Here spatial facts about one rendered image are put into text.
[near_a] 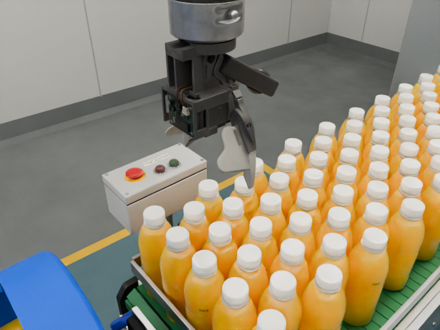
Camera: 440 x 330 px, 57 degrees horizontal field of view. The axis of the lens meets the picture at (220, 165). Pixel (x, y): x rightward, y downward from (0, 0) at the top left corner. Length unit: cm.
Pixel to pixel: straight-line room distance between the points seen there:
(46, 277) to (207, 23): 33
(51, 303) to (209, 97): 29
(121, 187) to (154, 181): 7
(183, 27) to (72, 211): 218
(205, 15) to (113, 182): 47
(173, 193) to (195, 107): 40
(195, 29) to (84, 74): 306
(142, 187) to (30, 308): 40
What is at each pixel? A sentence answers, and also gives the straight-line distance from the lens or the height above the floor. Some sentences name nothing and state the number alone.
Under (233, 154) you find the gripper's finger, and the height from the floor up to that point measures 130.
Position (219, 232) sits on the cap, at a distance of 69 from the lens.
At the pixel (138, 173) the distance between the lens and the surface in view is 83.
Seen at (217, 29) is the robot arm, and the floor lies 146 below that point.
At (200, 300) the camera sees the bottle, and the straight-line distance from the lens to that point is 67.
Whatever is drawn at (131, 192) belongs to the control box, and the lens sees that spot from 80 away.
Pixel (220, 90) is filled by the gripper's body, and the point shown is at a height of 138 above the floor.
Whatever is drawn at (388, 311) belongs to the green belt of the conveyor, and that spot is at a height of 90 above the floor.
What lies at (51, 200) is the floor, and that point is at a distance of 272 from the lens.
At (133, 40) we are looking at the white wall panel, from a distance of 363.
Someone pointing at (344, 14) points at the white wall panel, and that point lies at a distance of 524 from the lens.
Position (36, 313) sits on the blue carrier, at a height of 123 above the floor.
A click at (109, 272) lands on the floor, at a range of 217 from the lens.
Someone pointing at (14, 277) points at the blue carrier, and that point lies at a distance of 52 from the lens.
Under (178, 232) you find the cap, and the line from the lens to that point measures 69.
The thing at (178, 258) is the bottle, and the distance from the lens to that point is 70.
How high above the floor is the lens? 158
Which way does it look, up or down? 34 degrees down
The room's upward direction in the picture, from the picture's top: straight up
